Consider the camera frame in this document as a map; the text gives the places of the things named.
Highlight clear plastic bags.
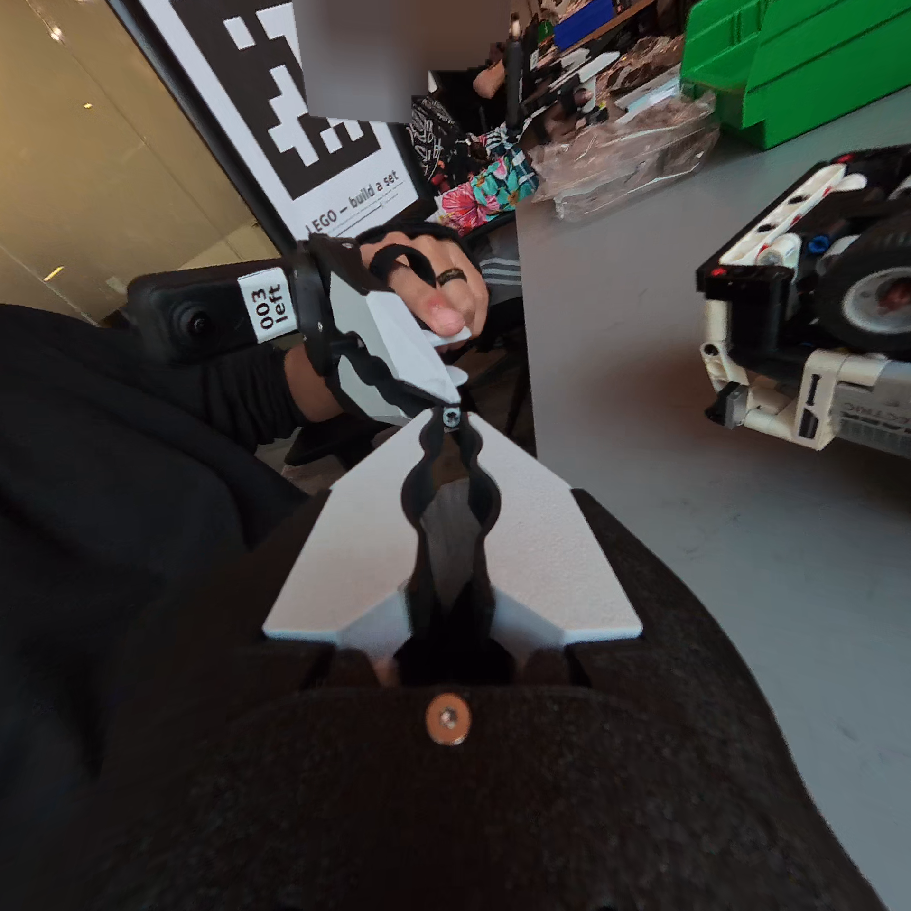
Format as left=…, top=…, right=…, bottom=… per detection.
left=530, top=89, right=721, bottom=223

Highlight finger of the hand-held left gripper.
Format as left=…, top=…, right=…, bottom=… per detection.
left=335, top=350, right=431, bottom=428
left=329, top=272, right=464, bottom=403

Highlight black and white marker poster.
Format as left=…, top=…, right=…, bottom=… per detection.
left=107, top=0, right=422, bottom=246

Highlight green plastic bin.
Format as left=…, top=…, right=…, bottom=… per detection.
left=679, top=0, right=911, bottom=150

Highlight person's left hand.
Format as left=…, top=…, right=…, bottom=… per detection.
left=358, top=223, right=492, bottom=338

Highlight white and black lego car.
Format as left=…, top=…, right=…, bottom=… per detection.
left=696, top=144, right=911, bottom=451

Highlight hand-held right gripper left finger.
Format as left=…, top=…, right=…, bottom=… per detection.
left=262, top=406, right=448, bottom=686

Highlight person's left forearm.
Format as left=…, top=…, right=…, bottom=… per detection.
left=0, top=302, right=344, bottom=464

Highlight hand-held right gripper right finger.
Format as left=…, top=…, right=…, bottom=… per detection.
left=454, top=407, right=644, bottom=686

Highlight blue plastic bin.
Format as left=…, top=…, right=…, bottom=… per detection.
left=554, top=0, right=617, bottom=52

